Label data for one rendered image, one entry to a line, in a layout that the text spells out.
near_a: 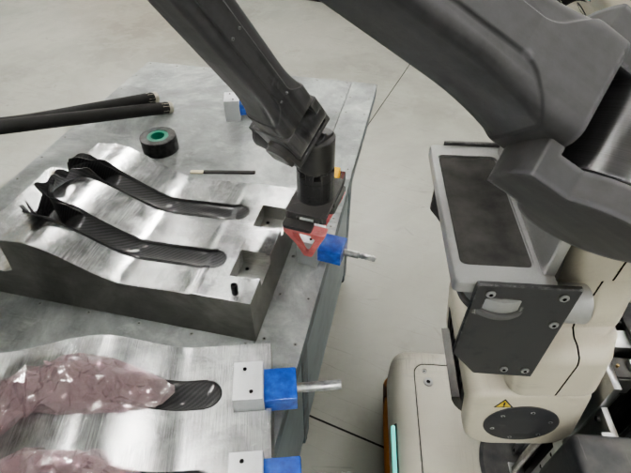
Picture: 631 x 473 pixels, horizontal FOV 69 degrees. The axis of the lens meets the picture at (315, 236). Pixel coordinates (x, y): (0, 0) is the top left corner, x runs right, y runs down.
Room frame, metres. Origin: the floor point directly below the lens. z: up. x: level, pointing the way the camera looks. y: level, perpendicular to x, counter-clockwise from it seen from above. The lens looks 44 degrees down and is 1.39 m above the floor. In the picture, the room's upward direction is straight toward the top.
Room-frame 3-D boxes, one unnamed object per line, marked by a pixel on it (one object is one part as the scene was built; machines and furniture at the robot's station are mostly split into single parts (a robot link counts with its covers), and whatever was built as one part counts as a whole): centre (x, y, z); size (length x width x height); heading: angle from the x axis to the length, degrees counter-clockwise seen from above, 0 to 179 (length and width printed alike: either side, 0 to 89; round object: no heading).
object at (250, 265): (0.46, 0.10, 0.87); 0.05 x 0.05 x 0.04; 77
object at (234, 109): (1.06, 0.16, 0.83); 0.13 x 0.05 x 0.05; 96
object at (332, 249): (0.55, -0.04, 0.83); 0.13 x 0.05 x 0.05; 71
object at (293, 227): (0.54, 0.01, 0.89); 0.07 x 0.07 x 0.09; 72
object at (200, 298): (0.57, 0.30, 0.87); 0.50 x 0.26 x 0.14; 77
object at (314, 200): (0.57, 0.00, 0.96); 0.10 x 0.07 x 0.07; 162
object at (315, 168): (0.57, 0.00, 1.02); 0.07 x 0.06 x 0.07; 52
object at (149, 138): (0.91, 0.35, 0.82); 0.08 x 0.08 x 0.04
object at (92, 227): (0.56, 0.29, 0.92); 0.35 x 0.16 x 0.09; 77
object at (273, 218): (0.57, 0.07, 0.87); 0.05 x 0.05 x 0.04; 77
